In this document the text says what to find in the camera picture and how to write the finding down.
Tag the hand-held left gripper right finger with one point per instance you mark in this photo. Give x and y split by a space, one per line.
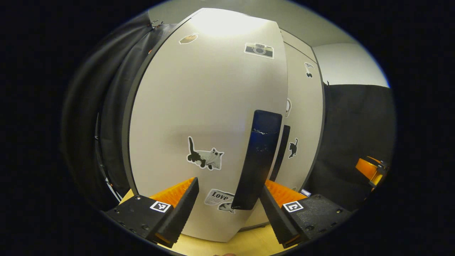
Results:
277 217

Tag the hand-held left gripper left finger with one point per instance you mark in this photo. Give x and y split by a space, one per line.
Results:
183 204

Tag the white cabinet door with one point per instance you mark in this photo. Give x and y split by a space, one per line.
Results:
199 99
302 106

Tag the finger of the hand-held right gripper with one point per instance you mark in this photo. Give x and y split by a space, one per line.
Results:
366 170
376 161

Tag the dark blue small box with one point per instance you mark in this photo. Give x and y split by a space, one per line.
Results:
305 192

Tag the white and grey cabinet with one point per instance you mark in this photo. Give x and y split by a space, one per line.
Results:
259 226

